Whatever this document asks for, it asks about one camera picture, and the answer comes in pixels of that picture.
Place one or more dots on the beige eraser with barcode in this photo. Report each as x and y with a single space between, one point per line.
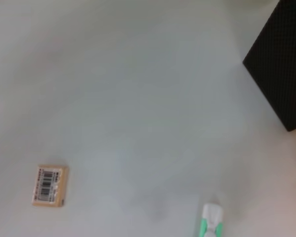
50 186

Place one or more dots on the green utility knife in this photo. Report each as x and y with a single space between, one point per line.
210 219

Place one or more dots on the black mesh pen holder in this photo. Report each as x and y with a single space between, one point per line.
281 61

